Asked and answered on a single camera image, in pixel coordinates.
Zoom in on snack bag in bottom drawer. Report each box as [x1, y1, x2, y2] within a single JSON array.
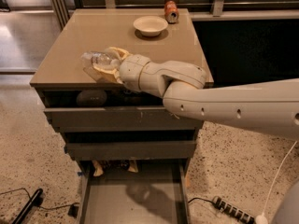
[[93, 160, 138, 176]]

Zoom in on dark items in top drawer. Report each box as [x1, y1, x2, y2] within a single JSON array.
[[106, 90, 162, 106]]

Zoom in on black bar on floor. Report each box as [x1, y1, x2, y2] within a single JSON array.
[[12, 189, 43, 224]]

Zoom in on black power adapter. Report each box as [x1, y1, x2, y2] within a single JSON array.
[[67, 204, 78, 218]]

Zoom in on clear plastic water bottle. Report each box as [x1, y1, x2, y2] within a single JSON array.
[[81, 51, 121, 71]]

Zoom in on grey middle drawer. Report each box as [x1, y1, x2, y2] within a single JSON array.
[[65, 141, 196, 161]]

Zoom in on black power strip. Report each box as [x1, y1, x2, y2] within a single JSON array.
[[212, 196, 255, 224]]

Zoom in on grey three-drawer cabinet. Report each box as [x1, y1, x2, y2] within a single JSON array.
[[31, 9, 207, 165]]

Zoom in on orange soda can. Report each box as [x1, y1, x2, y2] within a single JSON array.
[[164, 1, 179, 23]]

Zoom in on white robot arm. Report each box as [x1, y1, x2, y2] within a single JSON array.
[[91, 48, 299, 141]]

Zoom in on white paper bowl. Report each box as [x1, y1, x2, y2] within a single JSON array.
[[133, 16, 168, 37]]

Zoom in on grey open bottom drawer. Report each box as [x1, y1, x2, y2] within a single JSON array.
[[77, 161, 191, 224]]

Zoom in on brown round object in drawer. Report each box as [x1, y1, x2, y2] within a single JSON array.
[[76, 90, 107, 106]]

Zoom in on black cable on floor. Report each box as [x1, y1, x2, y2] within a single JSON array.
[[0, 188, 78, 211]]

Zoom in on white cable with plug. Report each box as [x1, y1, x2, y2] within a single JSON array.
[[254, 140, 298, 224]]

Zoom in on grey top drawer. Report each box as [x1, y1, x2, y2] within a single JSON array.
[[45, 106, 203, 133]]

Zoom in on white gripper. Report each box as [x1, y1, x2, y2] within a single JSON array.
[[93, 47, 150, 92]]

